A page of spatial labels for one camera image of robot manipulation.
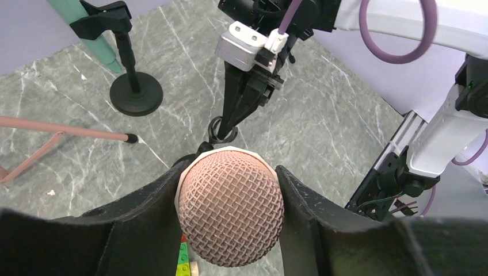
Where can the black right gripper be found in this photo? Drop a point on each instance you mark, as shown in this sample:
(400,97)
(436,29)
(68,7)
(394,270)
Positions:
(244,91)

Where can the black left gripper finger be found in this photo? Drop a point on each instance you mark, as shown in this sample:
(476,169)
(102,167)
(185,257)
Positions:
(138,234)

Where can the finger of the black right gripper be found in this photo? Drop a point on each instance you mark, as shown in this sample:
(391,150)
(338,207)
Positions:
(322,238)

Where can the pink microphone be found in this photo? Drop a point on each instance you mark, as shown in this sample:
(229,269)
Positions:
(230,206)

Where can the black round-base mic stand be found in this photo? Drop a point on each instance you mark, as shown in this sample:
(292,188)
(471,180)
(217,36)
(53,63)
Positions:
(133,93)

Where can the teal green microphone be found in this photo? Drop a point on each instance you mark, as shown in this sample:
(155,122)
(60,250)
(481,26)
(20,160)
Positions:
(79,16)

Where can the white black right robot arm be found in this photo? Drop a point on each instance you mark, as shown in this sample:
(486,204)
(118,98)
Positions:
(340,106)

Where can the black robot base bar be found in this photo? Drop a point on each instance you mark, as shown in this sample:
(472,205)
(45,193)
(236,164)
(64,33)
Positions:
(387,180)

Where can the pink music stand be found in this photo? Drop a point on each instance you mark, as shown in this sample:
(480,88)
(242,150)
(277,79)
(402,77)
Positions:
(58,131)

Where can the red green brick car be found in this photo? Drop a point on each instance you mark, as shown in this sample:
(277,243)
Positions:
(185,267)

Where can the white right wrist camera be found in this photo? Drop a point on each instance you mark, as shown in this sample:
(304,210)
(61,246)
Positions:
(243,47)

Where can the front aluminium rail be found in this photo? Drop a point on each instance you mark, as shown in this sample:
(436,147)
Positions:
(411,126)

